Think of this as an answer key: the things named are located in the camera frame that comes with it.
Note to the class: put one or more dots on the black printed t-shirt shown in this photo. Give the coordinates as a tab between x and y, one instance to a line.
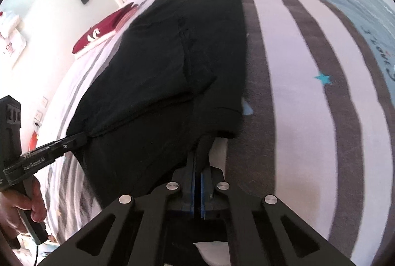
148	68

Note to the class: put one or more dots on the person's left hand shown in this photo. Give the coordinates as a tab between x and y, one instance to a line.
12	213

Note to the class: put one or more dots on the bed with striped star sheet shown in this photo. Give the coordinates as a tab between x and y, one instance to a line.
293	68

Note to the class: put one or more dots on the white wall socket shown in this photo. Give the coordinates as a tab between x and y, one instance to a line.
38	118

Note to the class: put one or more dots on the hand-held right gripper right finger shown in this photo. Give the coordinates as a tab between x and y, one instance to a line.
202	198

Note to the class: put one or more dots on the white wall switch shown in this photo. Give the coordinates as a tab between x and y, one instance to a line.
45	101

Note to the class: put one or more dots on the white plastic bag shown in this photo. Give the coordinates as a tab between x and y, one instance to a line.
9	24

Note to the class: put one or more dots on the white tote bag red print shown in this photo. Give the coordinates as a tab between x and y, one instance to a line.
14	50

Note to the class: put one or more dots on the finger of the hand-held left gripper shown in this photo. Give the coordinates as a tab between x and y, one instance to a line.
72	140
75	147

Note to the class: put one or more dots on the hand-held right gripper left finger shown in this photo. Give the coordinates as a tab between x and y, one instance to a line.
192	198

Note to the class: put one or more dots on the maroon folded shirt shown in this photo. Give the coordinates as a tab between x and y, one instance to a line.
101	28

